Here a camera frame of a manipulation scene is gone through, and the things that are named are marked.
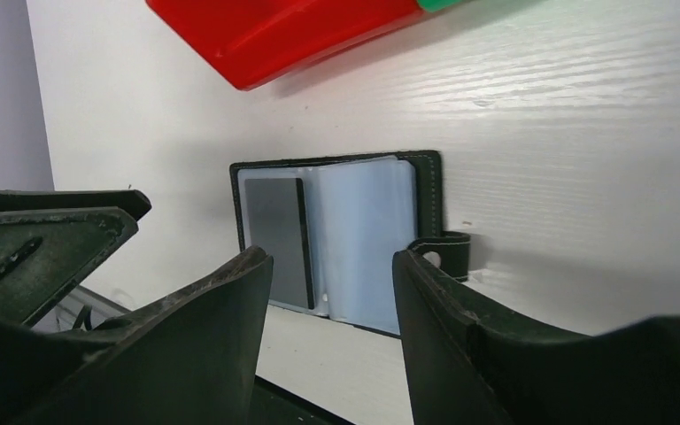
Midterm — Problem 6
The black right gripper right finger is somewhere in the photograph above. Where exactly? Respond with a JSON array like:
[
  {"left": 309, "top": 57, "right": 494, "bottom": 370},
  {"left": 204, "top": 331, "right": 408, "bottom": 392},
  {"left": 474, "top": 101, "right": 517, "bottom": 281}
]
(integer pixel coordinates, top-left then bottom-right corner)
[{"left": 393, "top": 251, "right": 680, "bottom": 424}]

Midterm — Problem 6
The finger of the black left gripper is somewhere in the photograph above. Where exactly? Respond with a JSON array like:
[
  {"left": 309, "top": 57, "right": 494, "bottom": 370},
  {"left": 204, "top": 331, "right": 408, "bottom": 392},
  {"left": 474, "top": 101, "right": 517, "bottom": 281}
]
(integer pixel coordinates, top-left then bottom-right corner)
[{"left": 0, "top": 189, "right": 151, "bottom": 327}]

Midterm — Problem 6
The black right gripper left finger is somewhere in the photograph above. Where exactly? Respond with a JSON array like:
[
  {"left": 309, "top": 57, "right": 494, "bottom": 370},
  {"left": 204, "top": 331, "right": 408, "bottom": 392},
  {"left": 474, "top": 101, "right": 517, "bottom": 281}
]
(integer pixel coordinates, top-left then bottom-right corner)
[{"left": 0, "top": 247, "right": 274, "bottom": 424}]

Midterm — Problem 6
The black leather card holder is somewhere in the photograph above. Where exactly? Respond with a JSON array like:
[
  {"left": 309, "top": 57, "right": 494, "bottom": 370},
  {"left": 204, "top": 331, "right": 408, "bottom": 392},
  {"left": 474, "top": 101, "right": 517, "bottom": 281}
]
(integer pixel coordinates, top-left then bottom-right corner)
[{"left": 229, "top": 150, "right": 470, "bottom": 336}]

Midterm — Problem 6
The black credit card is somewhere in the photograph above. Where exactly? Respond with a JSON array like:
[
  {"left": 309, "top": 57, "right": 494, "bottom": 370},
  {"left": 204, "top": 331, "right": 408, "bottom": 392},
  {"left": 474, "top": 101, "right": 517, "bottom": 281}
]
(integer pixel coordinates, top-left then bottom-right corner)
[{"left": 244, "top": 178, "right": 315, "bottom": 310}]

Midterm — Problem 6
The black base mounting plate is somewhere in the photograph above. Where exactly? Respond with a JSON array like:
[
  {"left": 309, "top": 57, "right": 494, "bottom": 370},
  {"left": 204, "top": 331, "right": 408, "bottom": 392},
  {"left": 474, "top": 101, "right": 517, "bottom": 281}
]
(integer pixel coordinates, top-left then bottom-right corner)
[{"left": 248, "top": 375, "right": 353, "bottom": 425}]

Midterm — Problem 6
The left red plastic bin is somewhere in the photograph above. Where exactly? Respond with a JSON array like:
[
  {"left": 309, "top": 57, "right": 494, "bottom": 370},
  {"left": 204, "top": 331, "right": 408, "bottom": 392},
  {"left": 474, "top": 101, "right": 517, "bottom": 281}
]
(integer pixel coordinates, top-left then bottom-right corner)
[{"left": 147, "top": 0, "right": 424, "bottom": 90}]

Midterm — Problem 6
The green plastic bin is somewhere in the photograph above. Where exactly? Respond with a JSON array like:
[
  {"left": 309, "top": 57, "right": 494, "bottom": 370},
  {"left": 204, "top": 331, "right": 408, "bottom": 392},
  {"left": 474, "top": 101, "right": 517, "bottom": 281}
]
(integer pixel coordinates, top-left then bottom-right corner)
[{"left": 416, "top": 0, "right": 467, "bottom": 13}]

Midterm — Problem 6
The aluminium frame rail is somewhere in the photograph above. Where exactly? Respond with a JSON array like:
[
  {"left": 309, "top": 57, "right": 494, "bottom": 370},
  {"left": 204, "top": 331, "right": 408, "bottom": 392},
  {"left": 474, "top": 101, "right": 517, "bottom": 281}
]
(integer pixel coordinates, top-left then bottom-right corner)
[{"left": 53, "top": 287, "right": 130, "bottom": 332}]

